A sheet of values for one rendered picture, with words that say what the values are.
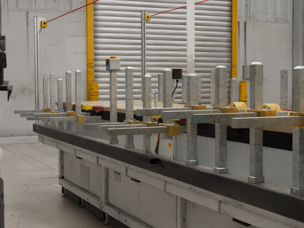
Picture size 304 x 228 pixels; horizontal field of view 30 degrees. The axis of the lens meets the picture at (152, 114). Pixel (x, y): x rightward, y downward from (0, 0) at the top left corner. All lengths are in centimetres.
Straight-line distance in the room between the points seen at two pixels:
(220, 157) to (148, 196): 137
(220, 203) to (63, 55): 864
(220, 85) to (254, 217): 54
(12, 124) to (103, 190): 642
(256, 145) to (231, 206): 33
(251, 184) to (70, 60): 893
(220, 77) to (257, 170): 42
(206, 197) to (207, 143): 43
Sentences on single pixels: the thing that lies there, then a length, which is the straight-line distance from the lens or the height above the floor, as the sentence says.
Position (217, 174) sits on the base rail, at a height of 70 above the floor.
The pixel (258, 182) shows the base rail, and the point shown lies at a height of 70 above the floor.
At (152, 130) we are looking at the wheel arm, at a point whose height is 85.
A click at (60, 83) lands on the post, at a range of 463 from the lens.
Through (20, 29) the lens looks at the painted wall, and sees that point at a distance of 1067.
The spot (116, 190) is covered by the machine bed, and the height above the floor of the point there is 29.
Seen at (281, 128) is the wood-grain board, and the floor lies 89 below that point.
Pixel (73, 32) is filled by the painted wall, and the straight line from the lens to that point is 1091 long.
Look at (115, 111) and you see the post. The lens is 346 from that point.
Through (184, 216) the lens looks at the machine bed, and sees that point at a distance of 319.
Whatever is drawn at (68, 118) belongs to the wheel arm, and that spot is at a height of 82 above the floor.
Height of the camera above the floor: 106
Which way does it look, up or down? 3 degrees down
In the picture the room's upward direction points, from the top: straight up
